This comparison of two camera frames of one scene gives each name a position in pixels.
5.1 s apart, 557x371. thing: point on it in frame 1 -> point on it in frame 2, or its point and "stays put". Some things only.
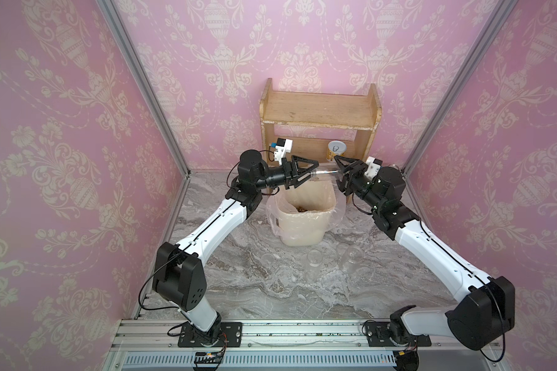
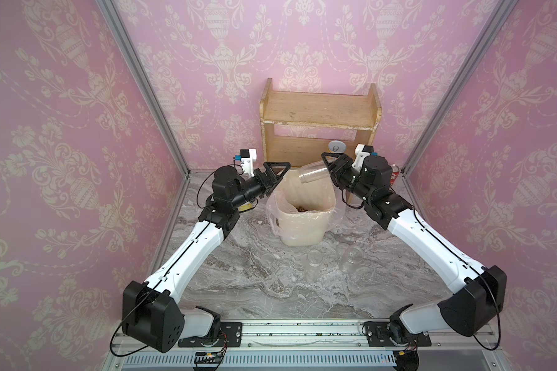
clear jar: x=317 y=173 stays put
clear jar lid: x=267 y=260 stays put
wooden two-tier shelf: x=320 y=110 stays put
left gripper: x=290 y=171 -> x=268 y=176
